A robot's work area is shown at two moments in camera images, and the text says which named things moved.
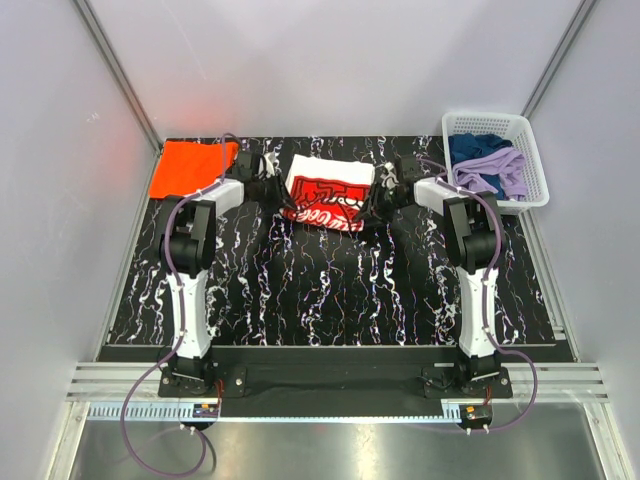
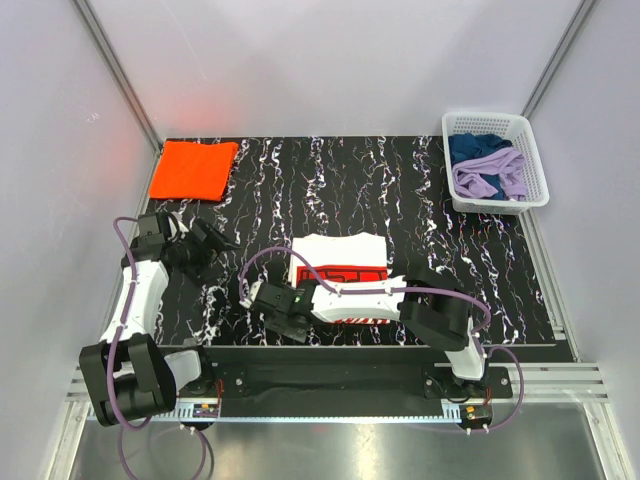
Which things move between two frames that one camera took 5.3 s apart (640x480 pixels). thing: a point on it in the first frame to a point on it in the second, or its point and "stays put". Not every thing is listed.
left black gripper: [280, 191] to [213, 244]
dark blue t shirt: [464, 146] stays put
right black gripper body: [390, 201] to [281, 325]
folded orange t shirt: [187, 167] stays put
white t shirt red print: [327, 190] to [356, 261]
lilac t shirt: [507, 164] stays put
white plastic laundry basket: [514, 128] stays put
